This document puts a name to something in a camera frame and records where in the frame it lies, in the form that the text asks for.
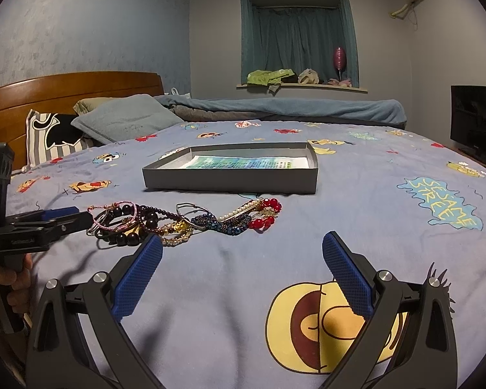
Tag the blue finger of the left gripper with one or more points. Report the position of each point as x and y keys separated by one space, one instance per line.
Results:
x=59 y=214
x=62 y=226

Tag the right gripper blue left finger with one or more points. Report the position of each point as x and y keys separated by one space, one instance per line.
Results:
x=132 y=274

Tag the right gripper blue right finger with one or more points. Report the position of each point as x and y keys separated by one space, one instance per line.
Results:
x=352 y=282

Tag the thin silver bangle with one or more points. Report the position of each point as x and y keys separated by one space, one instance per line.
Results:
x=188 y=211

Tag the left hand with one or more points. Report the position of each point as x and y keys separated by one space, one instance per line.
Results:
x=19 y=285

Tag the striped black white pillow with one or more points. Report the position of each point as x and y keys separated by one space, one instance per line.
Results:
x=51 y=135

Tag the blue cartoon bed sheet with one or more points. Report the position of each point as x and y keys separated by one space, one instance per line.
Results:
x=260 y=310

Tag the grey blue pillow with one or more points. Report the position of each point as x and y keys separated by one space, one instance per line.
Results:
x=126 y=119

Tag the wooden headboard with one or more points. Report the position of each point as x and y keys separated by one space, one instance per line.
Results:
x=59 y=93

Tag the beige pillow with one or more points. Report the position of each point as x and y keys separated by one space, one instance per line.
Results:
x=84 y=106

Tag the blue green printed paper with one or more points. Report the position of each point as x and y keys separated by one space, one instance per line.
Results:
x=245 y=163

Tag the grey shallow cardboard box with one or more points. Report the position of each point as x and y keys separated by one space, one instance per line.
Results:
x=166 y=174

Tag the blue grey folded duvet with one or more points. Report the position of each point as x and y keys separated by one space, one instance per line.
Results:
x=382 y=112

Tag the wooden window sill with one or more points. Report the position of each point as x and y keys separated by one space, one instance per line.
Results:
x=302 y=86

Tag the black television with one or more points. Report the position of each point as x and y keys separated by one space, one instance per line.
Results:
x=468 y=117

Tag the beige cloth on sill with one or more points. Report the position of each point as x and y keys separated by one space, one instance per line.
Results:
x=308 y=77

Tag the green cloth on sill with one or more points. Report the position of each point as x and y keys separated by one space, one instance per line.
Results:
x=269 y=77

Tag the pink balloon on stick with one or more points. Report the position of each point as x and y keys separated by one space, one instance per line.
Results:
x=339 y=61

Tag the teal window curtain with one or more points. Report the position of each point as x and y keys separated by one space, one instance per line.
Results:
x=298 y=34

